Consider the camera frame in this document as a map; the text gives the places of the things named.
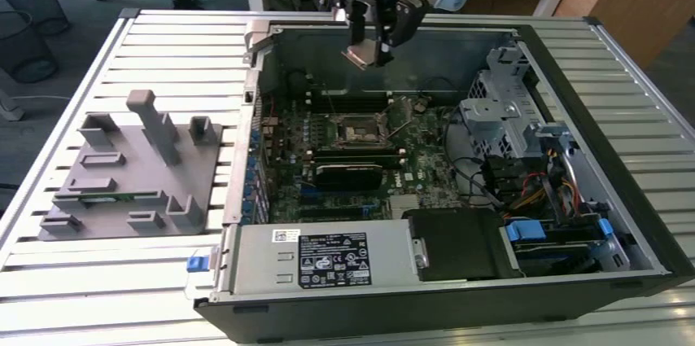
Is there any black expansion slot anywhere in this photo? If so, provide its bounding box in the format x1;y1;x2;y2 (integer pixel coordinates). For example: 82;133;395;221
301;207;374;219

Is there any green motherboard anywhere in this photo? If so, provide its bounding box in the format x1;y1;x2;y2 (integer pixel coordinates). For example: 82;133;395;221
258;93;463;226

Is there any silver drive cage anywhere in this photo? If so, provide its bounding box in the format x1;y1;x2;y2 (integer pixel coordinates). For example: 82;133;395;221
459;46;578;160

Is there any silver power supply unit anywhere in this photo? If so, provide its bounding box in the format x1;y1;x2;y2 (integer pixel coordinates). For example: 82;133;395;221
209;218;434;304

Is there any black hard disk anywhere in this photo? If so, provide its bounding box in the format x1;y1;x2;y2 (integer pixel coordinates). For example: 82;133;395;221
513;244;603;277

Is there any green RAM stick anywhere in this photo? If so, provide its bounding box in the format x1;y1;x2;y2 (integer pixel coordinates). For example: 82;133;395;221
79;191;163;203

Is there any silver chipset heat sink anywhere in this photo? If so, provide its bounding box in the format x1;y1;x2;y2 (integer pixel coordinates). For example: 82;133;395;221
389;195;423;219

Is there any grey parts rack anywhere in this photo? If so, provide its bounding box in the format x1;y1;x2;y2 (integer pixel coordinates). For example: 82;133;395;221
38;89;227;243

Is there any black PC case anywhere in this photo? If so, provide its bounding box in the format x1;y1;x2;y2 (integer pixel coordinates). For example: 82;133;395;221
193;15;695;345

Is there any CPU socket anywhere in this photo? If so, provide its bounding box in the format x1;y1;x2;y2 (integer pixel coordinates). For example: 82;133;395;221
331;112;395;148

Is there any blue drive latch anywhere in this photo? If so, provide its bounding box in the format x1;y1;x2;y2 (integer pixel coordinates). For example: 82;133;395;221
595;218;617;250

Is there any black mesh waste bin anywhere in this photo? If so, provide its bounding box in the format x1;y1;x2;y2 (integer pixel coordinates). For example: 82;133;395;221
0;0;72;36
0;10;60;85

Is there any silver CPU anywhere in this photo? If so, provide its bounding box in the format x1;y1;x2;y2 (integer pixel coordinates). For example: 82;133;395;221
341;37;383;71

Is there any black graphics card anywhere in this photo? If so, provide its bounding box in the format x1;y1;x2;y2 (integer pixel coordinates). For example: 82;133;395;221
313;162;385;192

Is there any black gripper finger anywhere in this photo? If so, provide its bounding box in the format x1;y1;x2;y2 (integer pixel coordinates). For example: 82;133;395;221
350;0;369;46
377;0;434;67

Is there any black data wire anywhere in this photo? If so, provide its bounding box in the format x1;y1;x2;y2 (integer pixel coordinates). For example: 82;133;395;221
442;107;505;211

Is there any blue case latch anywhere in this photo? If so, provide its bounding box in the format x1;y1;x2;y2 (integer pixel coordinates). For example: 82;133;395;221
186;254;213;274

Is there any blue disk carrier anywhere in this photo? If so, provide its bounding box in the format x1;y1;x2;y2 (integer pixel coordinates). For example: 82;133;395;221
503;217;547;247

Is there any coloured power wire bundle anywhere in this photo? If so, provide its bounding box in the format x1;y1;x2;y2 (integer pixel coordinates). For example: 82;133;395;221
502;173;581;217

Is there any black RAM slot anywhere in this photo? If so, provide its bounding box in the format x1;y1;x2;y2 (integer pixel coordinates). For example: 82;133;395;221
313;153;406;160
313;161;406;169
306;99;395;107
306;91;395;98
313;157;406;164
306;104;395;112
306;95;395;103
313;149;406;155

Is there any metal socket cover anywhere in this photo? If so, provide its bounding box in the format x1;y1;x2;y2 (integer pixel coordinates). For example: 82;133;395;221
378;96;418;138

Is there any wooden cabinet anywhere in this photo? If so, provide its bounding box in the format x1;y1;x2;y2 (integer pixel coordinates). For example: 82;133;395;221
553;0;695;71

